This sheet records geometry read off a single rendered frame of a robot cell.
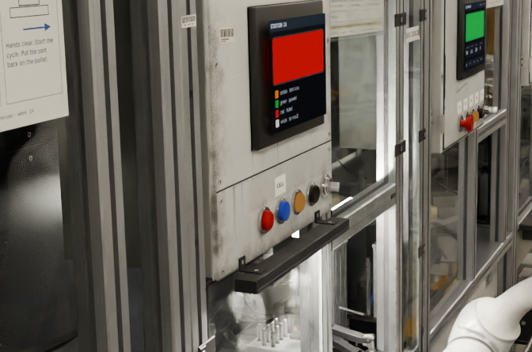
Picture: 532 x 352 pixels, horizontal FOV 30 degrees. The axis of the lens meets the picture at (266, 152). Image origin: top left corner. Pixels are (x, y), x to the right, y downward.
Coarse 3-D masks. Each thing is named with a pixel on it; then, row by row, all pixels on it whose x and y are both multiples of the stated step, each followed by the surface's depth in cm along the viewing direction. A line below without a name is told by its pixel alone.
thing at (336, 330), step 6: (336, 330) 196; (342, 330) 196; (348, 330) 197; (342, 336) 195; (348, 336) 195; (354, 336) 194; (360, 336) 194; (366, 336) 194; (360, 342) 194; (366, 342) 194
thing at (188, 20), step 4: (180, 16) 122; (184, 16) 123; (188, 16) 123; (192, 16) 124; (184, 20) 123; (188, 20) 124; (192, 20) 124; (184, 24) 123; (188, 24) 124; (192, 24) 124
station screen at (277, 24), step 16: (304, 16) 148; (320, 16) 154; (272, 32) 139; (288, 32) 144; (304, 32) 149; (272, 48) 139; (272, 64) 139; (272, 80) 140; (288, 80) 145; (304, 80) 150; (320, 80) 156; (272, 96) 140; (288, 96) 145; (304, 96) 150; (320, 96) 156; (272, 112) 140; (288, 112) 145; (304, 112) 151; (320, 112) 156; (272, 128) 140
